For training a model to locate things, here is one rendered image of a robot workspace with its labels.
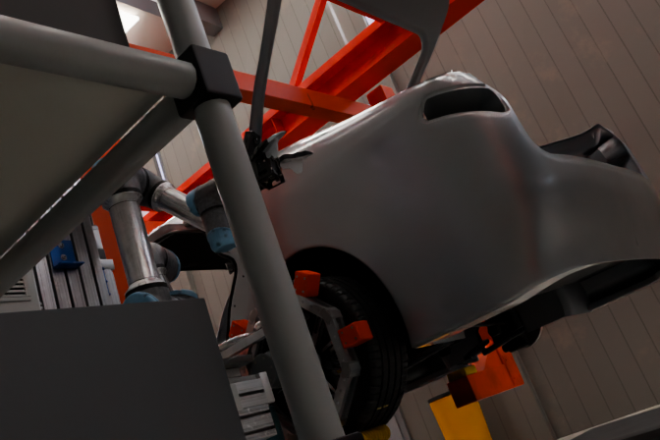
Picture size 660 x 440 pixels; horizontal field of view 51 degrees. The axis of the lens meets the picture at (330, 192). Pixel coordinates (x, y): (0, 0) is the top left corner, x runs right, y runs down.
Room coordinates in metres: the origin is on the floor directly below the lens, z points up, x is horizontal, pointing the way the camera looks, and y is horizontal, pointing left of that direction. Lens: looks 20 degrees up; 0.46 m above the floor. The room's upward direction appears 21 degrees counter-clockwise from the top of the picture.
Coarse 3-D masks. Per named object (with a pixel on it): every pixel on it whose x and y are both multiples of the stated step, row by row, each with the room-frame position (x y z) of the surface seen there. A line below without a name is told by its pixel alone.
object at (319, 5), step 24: (336, 0) 4.01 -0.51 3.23; (456, 0) 4.16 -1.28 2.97; (480, 0) 4.27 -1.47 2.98; (312, 24) 5.21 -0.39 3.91; (384, 24) 4.48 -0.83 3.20; (360, 48) 4.69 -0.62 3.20; (384, 48) 4.64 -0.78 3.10; (408, 48) 4.54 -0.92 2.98; (336, 72) 4.89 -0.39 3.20; (360, 72) 4.79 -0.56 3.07; (384, 72) 4.75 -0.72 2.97; (264, 120) 5.25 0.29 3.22; (288, 120) 5.26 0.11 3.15; (312, 120) 5.08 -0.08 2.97; (288, 144) 5.34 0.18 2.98; (144, 216) 6.83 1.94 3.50; (168, 216) 6.29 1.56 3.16
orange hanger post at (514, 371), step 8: (376, 88) 4.94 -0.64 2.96; (384, 88) 4.94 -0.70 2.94; (368, 96) 4.99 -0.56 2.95; (376, 96) 4.96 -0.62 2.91; (384, 96) 4.92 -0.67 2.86; (480, 328) 4.95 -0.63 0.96; (480, 336) 4.96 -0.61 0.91; (488, 336) 4.93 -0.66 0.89; (504, 352) 4.97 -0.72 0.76; (504, 360) 4.92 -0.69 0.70; (512, 360) 5.00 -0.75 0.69; (512, 368) 4.96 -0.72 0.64; (512, 376) 4.93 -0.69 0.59; (520, 376) 5.00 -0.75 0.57; (520, 384) 4.99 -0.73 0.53
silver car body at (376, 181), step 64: (384, 0) 3.47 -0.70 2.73; (448, 0) 3.91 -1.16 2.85; (256, 128) 3.23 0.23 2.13; (384, 128) 2.47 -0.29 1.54; (448, 128) 2.35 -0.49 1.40; (512, 128) 2.39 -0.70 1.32; (320, 192) 2.70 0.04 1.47; (384, 192) 2.54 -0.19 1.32; (448, 192) 2.40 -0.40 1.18; (512, 192) 2.34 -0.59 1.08; (576, 192) 2.52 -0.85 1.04; (640, 192) 3.14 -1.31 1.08; (192, 256) 4.49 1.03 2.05; (384, 256) 2.60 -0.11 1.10; (448, 256) 2.46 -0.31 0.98; (512, 256) 2.36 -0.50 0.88; (576, 256) 2.50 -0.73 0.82; (640, 256) 3.01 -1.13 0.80; (448, 320) 2.52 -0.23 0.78; (512, 320) 4.14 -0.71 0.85
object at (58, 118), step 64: (0, 0) 0.36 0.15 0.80; (64, 0) 0.40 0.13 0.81; (192, 0) 0.45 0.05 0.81; (0, 64) 0.36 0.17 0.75; (64, 64) 0.35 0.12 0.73; (128, 64) 0.38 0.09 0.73; (192, 64) 0.43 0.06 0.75; (0, 128) 0.43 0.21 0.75; (64, 128) 0.46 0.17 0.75; (128, 128) 0.49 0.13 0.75; (0, 192) 0.51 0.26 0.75; (64, 192) 0.56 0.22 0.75; (256, 192) 0.44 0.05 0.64; (0, 256) 0.63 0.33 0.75; (256, 256) 0.44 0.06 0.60; (0, 320) 0.33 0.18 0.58; (64, 320) 0.35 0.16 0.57; (128, 320) 0.39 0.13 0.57; (192, 320) 0.42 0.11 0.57; (0, 384) 0.32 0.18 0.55; (64, 384) 0.35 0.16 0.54; (128, 384) 0.38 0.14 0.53; (192, 384) 0.41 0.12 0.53; (320, 384) 0.44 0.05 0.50
